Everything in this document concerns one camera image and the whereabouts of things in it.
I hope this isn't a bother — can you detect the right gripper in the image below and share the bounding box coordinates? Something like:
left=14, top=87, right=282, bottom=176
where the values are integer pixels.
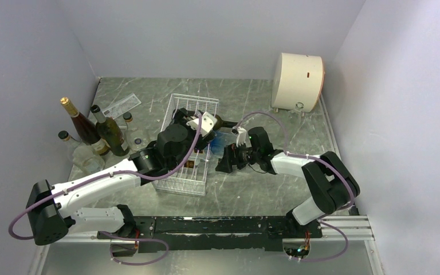
left=215, top=139, right=260, bottom=173

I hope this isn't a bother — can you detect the clear bottle blue emblem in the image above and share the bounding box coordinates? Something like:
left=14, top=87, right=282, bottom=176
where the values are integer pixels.
left=123, top=112, right=146, bottom=152

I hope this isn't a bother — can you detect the green wine bottle white label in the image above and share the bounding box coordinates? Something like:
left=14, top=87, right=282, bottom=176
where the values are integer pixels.
left=90, top=104, right=129, bottom=156

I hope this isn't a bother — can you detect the small clear glass bottle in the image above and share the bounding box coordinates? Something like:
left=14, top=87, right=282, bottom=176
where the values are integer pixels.
left=294, top=102, right=304, bottom=116

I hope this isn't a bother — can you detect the clear bottle cork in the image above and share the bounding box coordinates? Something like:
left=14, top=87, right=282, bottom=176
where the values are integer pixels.
left=58, top=130, right=105, bottom=175

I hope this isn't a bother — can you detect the clear bottle black gold cap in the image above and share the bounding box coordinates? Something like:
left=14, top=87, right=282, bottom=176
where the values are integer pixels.
left=183, top=158, right=219, bottom=170

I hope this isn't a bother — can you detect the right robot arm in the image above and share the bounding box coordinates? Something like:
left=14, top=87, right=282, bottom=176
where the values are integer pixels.
left=215, top=127, right=360, bottom=237

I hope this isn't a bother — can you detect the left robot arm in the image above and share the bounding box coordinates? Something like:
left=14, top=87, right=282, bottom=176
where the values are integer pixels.
left=26, top=108, right=218, bottom=246

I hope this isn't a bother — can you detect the dark green wine bottle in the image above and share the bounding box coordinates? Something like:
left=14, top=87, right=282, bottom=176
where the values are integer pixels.
left=213, top=115, right=238, bottom=131

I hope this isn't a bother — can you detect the amber bottle gold cap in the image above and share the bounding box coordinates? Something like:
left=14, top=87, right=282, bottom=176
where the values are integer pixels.
left=60, top=97, right=110, bottom=156

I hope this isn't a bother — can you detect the cream cylindrical appliance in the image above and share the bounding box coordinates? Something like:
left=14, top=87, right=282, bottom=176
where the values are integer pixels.
left=271, top=53, right=325, bottom=112

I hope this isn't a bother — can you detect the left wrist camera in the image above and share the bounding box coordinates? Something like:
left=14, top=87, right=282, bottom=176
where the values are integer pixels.
left=186, top=112, right=218, bottom=138

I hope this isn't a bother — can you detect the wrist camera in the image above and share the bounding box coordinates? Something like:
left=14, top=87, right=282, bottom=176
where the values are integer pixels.
left=231, top=126, right=248, bottom=147
left=186, top=112, right=218, bottom=138

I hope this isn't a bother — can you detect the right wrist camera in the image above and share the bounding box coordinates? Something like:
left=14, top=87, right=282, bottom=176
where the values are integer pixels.
left=231, top=126, right=248, bottom=147

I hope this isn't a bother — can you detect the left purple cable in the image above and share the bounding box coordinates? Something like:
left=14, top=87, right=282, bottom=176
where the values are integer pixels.
left=8, top=112, right=203, bottom=266

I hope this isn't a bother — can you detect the purple cable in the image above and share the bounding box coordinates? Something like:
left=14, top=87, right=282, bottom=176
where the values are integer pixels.
left=8, top=112, right=203, bottom=266
left=233, top=111, right=356, bottom=264

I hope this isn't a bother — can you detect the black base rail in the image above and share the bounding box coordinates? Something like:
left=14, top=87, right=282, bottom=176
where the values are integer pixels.
left=113, top=216, right=322, bottom=253

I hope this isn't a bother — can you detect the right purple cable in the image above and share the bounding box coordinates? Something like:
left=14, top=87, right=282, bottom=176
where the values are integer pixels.
left=233, top=111, right=356, bottom=264

